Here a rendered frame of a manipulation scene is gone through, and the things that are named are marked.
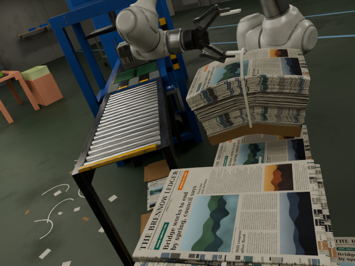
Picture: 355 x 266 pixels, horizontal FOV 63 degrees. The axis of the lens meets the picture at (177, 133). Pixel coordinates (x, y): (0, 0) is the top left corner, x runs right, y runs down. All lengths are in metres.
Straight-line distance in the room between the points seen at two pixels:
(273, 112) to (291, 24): 0.43
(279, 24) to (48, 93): 6.11
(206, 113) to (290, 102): 0.29
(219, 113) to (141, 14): 0.42
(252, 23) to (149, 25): 0.61
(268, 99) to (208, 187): 0.43
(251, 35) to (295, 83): 0.52
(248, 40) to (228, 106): 0.51
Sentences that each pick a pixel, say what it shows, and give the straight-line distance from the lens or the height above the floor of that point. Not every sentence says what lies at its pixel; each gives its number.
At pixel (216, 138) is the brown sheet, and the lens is 1.12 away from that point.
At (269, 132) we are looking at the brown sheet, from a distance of 1.09.
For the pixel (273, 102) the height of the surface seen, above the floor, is 1.08.
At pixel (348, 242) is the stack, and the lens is 1.20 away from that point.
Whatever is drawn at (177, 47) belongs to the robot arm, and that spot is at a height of 1.31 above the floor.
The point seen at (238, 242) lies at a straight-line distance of 0.60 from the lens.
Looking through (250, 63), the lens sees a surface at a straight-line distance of 1.11.
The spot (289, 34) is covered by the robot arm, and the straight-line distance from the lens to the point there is 1.33.
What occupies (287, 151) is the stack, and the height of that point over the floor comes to 0.83.
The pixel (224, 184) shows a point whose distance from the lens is 0.73.
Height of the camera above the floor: 1.52
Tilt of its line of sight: 26 degrees down
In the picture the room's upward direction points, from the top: 19 degrees counter-clockwise
